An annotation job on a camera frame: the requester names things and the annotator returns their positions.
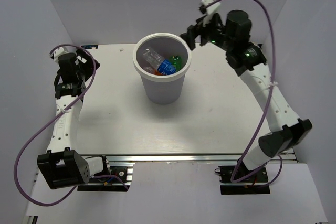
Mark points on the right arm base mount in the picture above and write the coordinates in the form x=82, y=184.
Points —
x=256, y=184

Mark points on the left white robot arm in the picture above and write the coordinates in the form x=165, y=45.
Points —
x=61, y=165

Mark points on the orange bottle with barcode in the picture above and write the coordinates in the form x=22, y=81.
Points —
x=158, y=73

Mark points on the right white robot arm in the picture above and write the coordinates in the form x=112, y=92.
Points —
x=287, y=129

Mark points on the blue label sticker left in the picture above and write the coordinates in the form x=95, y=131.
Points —
x=89, y=47

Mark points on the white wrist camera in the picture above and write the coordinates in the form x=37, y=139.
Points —
x=208, y=8
x=55, y=54

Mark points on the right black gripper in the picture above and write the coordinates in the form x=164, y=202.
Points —
x=193, y=31

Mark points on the blue label clear bottle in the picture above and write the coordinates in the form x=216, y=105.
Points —
x=158, y=62

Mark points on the white plastic bin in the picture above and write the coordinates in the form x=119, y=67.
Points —
x=162, y=89

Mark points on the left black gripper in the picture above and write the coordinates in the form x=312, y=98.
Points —
x=88, y=65

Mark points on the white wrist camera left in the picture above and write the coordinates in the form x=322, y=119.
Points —
x=55, y=54

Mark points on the red label clear bottle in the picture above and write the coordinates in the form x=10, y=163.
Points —
x=149, y=70

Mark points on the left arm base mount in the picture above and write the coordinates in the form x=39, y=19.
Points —
x=116, y=177

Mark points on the aluminium front rail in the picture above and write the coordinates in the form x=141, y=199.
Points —
x=173, y=157

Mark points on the green plastic bottle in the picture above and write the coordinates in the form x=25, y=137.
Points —
x=176, y=61

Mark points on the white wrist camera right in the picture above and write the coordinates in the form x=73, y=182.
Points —
x=208, y=8

